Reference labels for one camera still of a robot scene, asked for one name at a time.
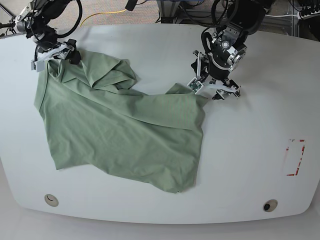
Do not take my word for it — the right table grommet hole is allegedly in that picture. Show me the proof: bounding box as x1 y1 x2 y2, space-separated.
262 199 278 213

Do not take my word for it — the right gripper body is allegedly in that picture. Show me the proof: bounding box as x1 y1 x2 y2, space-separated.
31 24 66 60

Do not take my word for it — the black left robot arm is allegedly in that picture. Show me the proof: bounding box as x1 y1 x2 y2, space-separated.
187 0 267 100

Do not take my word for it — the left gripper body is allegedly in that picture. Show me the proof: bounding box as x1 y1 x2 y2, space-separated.
200 27 247 81

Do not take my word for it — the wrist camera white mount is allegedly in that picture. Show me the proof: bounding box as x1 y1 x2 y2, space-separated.
31 42 75 72
187 50 232 95

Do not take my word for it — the red tape rectangle marker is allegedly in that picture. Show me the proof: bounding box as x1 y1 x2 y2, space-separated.
283 139 306 177

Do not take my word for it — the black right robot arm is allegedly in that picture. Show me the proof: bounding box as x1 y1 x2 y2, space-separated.
9 0 83 72

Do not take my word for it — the white power strip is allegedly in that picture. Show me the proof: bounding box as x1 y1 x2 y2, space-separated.
297 7 320 20

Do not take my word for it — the left table grommet hole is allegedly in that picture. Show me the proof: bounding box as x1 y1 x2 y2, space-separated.
44 194 59 207

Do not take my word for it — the green T-shirt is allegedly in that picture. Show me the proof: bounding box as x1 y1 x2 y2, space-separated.
34 50 208 194

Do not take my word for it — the yellow cable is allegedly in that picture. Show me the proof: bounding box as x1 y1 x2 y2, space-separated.
79 8 127 28

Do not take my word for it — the table grommet hole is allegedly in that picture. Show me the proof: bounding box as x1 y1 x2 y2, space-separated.
262 199 278 213
44 194 59 207

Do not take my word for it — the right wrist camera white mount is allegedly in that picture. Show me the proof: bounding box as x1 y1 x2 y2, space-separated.
31 42 75 72

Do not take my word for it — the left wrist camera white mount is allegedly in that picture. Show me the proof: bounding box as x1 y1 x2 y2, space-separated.
187 50 232 95

